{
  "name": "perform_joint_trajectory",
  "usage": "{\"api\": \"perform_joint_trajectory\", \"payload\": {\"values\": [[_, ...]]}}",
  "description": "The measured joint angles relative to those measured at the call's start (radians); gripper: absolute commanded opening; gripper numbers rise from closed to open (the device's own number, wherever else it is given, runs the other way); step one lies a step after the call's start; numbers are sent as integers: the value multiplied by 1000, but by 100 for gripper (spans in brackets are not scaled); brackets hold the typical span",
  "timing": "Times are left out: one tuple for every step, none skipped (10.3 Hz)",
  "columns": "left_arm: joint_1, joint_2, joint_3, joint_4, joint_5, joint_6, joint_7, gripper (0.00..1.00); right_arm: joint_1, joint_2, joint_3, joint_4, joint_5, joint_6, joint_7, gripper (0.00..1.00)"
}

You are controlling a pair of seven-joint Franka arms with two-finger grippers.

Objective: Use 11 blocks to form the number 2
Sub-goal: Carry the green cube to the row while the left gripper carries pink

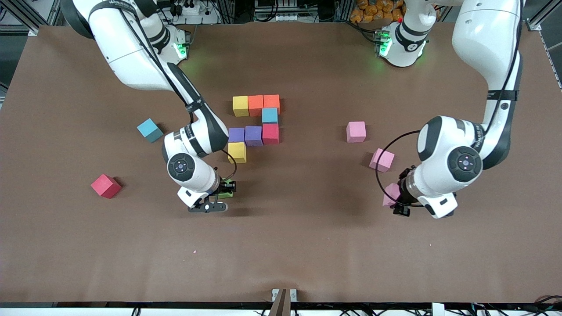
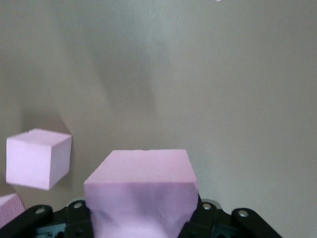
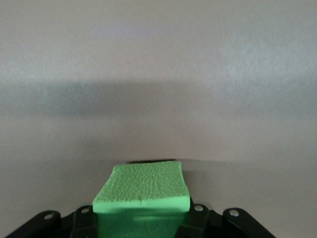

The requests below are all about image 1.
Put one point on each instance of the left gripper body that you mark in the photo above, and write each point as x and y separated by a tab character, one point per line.
402	183

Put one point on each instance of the green foam cube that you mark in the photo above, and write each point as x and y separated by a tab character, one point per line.
226	195

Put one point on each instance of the pink foam cube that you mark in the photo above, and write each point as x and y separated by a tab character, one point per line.
390	195
356	131
382	160

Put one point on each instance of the yellow foam cube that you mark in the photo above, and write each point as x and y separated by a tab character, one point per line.
237	152
240	105

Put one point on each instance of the purple foam cube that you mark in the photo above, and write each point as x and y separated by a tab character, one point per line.
253	135
237	134

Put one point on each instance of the red foam cube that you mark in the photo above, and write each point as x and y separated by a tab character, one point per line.
270	134
105	185

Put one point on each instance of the cyan foam cube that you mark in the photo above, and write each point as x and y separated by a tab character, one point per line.
269	115
149	130

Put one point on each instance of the orange foam cube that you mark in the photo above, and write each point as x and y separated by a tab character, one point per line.
271	102
255	105

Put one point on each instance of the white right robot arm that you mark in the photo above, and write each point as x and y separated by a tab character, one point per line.
127	48

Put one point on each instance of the white power strip with plugs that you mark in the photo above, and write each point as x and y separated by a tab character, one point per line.
189	9

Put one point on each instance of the bag of orange fruit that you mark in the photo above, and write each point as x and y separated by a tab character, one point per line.
373	9

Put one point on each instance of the metal table edge bracket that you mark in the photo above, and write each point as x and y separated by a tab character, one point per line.
274	293

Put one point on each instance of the brown tapered post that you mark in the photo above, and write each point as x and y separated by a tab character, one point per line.
280	305

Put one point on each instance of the aluminium frame rail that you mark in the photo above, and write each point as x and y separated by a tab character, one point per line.
41	15
549	52

